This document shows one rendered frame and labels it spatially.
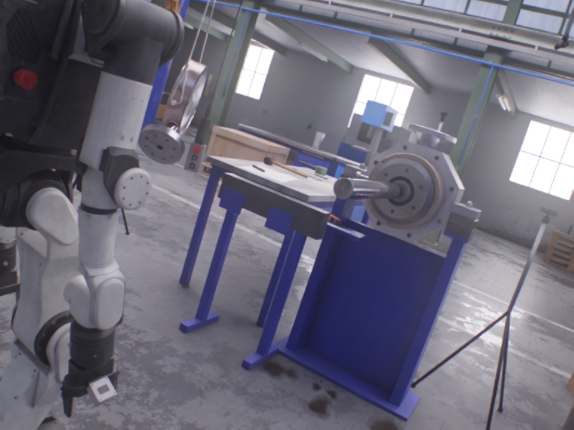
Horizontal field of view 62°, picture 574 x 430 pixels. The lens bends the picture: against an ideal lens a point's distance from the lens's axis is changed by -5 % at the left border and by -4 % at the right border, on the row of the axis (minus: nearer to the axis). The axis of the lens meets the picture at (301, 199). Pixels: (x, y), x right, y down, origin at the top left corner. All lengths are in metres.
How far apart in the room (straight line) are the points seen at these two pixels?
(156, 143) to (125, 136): 1.29
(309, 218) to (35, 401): 1.54
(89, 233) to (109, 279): 0.10
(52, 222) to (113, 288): 0.20
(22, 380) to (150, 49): 0.84
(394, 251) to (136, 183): 1.99
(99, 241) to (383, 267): 2.00
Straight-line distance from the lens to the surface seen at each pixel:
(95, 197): 0.93
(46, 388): 1.32
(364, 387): 2.83
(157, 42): 0.90
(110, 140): 0.89
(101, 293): 0.99
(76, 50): 0.96
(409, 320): 2.77
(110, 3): 0.86
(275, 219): 2.52
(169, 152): 2.20
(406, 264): 2.72
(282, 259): 2.97
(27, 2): 0.96
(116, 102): 0.89
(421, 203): 2.39
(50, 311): 1.25
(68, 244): 1.15
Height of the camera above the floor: 1.26
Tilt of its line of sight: 9 degrees down
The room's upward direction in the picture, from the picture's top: 18 degrees clockwise
